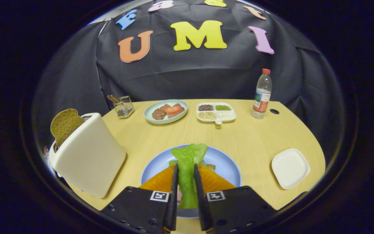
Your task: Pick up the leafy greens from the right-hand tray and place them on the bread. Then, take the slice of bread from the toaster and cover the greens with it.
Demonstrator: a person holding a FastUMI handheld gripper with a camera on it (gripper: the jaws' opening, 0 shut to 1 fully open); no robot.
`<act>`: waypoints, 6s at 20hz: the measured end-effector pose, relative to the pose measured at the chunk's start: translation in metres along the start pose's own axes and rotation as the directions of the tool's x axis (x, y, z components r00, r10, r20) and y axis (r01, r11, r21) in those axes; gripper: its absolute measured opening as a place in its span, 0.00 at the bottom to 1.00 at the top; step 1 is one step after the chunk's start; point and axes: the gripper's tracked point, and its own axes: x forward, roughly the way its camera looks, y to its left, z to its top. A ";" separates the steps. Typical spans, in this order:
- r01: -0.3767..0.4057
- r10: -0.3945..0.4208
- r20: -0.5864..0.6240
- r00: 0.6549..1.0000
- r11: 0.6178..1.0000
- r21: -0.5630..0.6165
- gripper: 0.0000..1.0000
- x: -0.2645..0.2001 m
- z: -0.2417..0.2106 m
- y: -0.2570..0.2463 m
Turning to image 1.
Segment white square plate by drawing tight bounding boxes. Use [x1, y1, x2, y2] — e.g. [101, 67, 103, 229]
[271, 149, 311, 189]

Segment wire mesh utensil basket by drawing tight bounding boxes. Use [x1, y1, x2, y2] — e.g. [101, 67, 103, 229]
[113, 96, 135, 119]

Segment round brown toast slice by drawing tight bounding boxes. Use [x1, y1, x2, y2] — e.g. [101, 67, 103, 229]
[50, 109, 84, 147]

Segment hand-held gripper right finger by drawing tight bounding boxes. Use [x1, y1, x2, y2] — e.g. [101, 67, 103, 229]
[193, 163, 277, 233]

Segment light green round plate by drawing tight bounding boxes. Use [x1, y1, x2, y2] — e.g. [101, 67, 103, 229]
[144, 99, 188, 124]

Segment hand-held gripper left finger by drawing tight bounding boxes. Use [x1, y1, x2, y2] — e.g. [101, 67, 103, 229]
[101, 163, 179, 233]

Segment clear red-capped water bottle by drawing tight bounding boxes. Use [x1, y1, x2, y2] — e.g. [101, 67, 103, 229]
[251, 68, 272, 119]

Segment brown meat slice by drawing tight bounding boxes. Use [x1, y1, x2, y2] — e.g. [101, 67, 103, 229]
[169, 103, 185, 118]
[152, 104, 170, 120]

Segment green lettuce leaf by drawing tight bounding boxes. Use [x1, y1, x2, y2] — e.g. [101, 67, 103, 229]
[169, 144, 208, 209]

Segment black backdrop cloth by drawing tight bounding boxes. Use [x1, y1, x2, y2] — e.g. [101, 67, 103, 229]
[33, 0, 343, 163]

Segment white toaster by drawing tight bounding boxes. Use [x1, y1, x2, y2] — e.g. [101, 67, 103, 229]
[49, 113, 127, 199]

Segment white divided seed tray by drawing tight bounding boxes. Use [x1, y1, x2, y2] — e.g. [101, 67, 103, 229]
[196, 102, 237, 125]

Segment blue round plate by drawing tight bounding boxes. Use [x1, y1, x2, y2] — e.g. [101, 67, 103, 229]
[141, 145, 242, 219]

